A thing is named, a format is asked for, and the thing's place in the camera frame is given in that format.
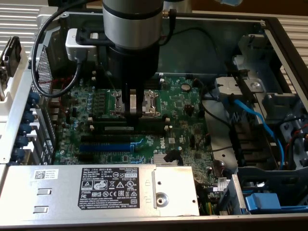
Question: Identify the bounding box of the grey metal PC case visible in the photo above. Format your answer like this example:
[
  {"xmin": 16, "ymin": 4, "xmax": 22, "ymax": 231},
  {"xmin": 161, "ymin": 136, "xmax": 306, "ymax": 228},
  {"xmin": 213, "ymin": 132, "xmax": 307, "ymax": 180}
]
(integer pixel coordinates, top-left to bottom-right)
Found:
[{"xmin": 0, "ymin": 11, "xmax": 308, "ymax": 231}]

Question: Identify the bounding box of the thin CPU locking lever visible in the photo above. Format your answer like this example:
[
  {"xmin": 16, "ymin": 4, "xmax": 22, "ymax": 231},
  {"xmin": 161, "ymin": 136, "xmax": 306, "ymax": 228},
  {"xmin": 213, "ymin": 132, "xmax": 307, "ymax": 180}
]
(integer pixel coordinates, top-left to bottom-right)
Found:
[{"xmin": 101, "ymin": 63, "xmax": 116, "ymax": 92}]

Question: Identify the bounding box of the green Dell motherboard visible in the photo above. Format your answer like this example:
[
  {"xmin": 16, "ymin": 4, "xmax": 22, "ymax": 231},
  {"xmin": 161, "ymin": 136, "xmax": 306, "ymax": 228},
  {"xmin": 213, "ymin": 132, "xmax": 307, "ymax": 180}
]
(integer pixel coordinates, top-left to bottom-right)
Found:
[{"xmin": 48, "ymin": 72, "xmax": 233, "ymax": 216}]

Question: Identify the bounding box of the blue flat SATA wire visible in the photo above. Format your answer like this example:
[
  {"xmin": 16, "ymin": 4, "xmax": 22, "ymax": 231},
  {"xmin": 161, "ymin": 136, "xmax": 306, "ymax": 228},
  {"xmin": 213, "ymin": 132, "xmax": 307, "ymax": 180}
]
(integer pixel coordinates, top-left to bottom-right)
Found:
[{"xmin": 223, "ymin": 95, "xmax": 286, "ymax": 169}]

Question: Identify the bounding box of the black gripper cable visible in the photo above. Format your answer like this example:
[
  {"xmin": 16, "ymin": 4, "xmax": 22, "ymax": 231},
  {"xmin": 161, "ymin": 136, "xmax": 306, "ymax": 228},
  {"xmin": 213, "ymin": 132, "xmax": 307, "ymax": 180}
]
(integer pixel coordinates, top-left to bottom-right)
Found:
[{"xmin": 158, "ymin": 9, "xmax": 178, "ymax": 47}]

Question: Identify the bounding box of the metal disk bay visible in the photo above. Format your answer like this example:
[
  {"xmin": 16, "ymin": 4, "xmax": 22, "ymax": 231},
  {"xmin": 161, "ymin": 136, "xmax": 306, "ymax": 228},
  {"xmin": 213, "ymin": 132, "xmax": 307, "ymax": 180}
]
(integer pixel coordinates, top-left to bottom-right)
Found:
[{"xmin": 214, "ymin": 33, "xmax": 308, "ymax": 169}]

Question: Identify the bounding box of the silver power supply with label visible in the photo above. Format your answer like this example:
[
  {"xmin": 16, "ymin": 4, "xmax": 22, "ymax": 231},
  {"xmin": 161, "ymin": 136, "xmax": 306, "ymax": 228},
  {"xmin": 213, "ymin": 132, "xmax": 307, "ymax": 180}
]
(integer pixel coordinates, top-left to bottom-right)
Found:
[{"xmin": 0, "ymin": 164, "xmax": 200, "ymax": 223}]

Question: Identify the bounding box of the silver chipset heatsink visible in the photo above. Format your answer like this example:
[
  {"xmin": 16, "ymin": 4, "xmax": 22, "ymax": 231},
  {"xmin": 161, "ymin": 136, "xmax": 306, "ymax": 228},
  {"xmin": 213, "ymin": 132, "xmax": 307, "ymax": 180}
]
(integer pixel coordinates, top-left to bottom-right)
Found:
[{"xmin": 154, "ymin": 154, "xmax": 180, "ymax": 166}]

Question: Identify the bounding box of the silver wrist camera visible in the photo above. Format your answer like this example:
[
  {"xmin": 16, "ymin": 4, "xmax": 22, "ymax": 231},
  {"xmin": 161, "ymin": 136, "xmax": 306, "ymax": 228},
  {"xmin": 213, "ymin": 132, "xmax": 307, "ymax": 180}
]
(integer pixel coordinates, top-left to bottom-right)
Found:
[{"xmin": 65, "ymin": 28, "xmax": 99, "ymax": 64}]

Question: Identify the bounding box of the thin red wire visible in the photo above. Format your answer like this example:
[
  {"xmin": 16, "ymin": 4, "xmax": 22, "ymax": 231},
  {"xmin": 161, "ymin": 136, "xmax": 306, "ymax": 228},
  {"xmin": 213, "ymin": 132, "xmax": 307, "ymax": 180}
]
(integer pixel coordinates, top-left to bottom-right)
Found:
[
  {"xmin": 285, "ymin": 127, "xmax": 308, "ymax": 150},
  {"xmin": 38, "ymin": 74, "xmax": 75, "ymax": 114}
]

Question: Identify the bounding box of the long black expansion slot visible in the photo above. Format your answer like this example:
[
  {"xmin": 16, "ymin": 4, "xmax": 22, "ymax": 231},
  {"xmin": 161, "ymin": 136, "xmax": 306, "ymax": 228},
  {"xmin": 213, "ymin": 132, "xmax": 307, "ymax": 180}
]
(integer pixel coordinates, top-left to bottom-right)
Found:
[{"xmin": 80, "ymin": 134, "xmax": 131, "ymax": 145}]

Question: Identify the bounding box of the black wire with connector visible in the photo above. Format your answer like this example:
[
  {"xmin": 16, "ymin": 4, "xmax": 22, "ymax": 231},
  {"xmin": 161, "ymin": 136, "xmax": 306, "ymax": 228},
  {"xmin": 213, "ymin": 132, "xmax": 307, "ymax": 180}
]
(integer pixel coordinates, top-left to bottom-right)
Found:
[{"xmin": 158, "ymin": 26, "xmax": 231, "ymax": 73}]

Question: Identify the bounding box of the dark hard disk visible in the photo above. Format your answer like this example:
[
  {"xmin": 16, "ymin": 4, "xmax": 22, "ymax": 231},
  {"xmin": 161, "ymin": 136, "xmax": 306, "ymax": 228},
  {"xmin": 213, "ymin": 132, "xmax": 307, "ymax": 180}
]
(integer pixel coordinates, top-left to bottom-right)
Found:
[{"xmin": 0, "ymin": 36, "xmax": 23, "ymax": 78}]

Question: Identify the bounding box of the green RAM stick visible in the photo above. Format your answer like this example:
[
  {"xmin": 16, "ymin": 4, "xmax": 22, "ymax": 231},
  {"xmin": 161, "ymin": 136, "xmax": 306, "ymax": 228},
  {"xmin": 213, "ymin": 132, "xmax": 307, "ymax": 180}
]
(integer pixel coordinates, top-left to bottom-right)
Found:
[{"xmin": 93, "ymin": 121, "xmax": 167, "ymax": 132}]

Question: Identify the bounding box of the blue plastic latch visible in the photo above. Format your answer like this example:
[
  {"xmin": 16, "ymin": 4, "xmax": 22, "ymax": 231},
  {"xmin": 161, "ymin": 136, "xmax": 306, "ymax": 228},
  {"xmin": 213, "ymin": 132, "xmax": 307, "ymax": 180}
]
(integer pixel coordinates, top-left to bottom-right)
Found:
[{"xmin": 244, "ymin": 192, "xmax": 282, "ymax": 214}]

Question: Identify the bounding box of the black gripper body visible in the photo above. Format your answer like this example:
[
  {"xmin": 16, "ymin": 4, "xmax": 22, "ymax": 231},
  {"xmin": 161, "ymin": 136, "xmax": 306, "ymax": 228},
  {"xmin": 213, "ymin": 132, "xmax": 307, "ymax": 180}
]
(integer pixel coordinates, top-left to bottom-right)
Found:
[{"xmin": 107, "ymin": 45, "xmax": 159, "ymax": 91}]

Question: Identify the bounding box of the metal CPU socket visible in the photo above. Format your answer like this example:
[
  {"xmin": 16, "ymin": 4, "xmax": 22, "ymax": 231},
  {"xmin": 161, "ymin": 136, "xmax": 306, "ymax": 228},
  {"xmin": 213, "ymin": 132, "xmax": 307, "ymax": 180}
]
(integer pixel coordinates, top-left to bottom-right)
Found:
[{"xmin": 110, "ymin": 89, "xmax": 162, "ymax": 118}]

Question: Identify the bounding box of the thin black wire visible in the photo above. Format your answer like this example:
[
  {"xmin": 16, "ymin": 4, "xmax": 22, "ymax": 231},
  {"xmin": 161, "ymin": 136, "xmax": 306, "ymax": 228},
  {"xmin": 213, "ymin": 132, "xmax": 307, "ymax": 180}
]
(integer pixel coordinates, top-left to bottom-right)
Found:
[{"xmin": 199, "ymin": 79, "xmax": 232, "ymax": 126}]

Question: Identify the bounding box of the blue expansion slot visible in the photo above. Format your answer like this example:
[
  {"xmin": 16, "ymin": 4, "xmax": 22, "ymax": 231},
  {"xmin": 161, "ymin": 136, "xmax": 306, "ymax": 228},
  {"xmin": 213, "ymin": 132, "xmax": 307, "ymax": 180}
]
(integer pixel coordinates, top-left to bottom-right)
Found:
[{"xmin": 78, "ymin": 143, "xmax": 132, "ymax": 152}]

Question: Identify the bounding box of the short black expansion slot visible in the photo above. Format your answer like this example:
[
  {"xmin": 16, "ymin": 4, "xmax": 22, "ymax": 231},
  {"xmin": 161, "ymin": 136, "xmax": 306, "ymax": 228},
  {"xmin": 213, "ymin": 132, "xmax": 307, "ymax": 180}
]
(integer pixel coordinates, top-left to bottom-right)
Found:
[{"xmin": 77, "ymin": 153, "xmax": 95, "ymax": 162}]

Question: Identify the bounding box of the black camera cable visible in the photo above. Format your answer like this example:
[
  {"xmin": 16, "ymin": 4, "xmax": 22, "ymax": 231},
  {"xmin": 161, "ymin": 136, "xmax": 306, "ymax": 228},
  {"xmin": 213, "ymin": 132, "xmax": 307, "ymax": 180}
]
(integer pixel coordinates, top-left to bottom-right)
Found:
[{"xmin": 32, "ymin": 6, "xmax": 84, "ymax": 97}]

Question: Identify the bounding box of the white parts rack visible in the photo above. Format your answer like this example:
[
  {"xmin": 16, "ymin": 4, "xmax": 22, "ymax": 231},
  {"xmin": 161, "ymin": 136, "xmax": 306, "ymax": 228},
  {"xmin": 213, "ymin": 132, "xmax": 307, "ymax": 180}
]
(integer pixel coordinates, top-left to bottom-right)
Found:
[{"xmin": 0, "ymin": 6, "xmax": 60, "ymax": 135}]

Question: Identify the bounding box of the black plug on motherboard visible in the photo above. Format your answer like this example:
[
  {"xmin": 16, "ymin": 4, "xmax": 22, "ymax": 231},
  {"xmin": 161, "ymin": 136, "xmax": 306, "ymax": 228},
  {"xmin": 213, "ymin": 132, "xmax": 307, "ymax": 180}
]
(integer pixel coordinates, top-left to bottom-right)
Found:
[{"xmin": 163, "ymin": 149, "xmax": 181, "ymax": 163}]

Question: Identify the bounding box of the power supply wire bundle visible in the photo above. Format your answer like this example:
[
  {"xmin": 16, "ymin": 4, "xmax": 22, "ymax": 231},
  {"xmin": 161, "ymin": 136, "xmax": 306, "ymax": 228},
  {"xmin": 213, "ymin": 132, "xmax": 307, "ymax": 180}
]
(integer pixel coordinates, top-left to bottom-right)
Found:
[{"xmin": 196, "ymin": 182, "xmax": 218, "ymax": 216}]

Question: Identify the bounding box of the blue slot retainer clip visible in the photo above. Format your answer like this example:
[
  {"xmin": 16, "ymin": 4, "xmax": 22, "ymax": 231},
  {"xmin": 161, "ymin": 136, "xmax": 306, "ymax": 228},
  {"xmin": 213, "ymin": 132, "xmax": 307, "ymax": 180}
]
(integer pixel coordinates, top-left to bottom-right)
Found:
[
  {"xmin": 27, "ymin": 91, "xmax": 40, "ymax": 106},
  {"xmin": 13, "ymin": 148, "xmax": 26, "ymax": 161},
  {"xmin": 16, "ymin": 134, "xmax": 29, "ymax": 147},
  {"xmin": 24, "ymin": 109, "xmax": 37, "ymax": 123},
  {"xmin": 19, "ymin": 122, "xmax": 33, "ymax": 135}
]

